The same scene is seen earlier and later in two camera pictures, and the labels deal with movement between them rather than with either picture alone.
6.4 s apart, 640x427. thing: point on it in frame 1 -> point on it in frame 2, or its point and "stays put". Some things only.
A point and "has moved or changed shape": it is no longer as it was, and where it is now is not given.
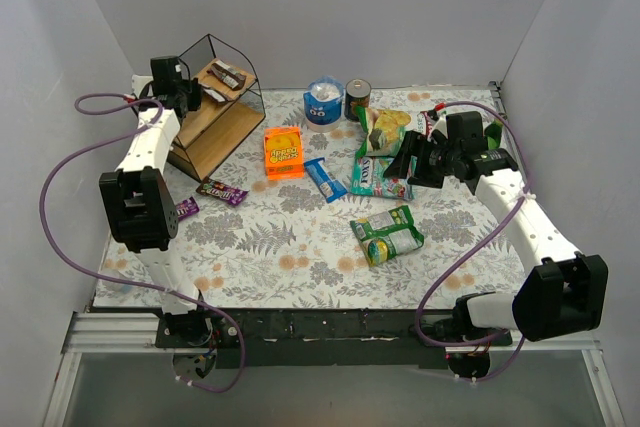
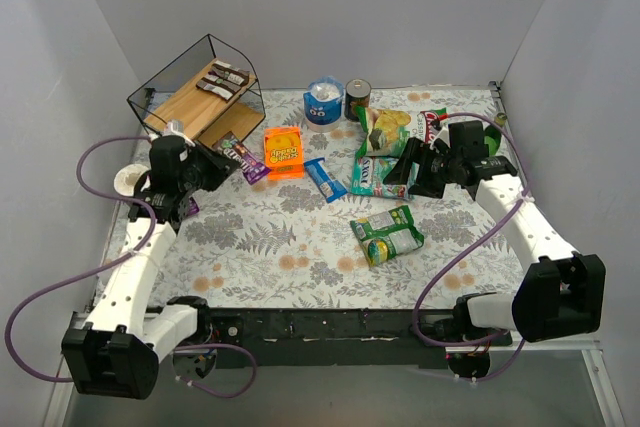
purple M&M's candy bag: x=187 y=208 stays put
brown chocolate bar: x=215 y=95 has moved or changed shape
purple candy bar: x=214 y=189 -> x=231 y=146
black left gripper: x=190 y=95 -> x=211 y=167
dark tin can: x=357 y=93 stays put
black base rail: x=279 y=338 stays put
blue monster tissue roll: x=323 y=99 stays put
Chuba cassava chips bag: x=384 y=130 stays put
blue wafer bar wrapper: x=331 y=189 stays put
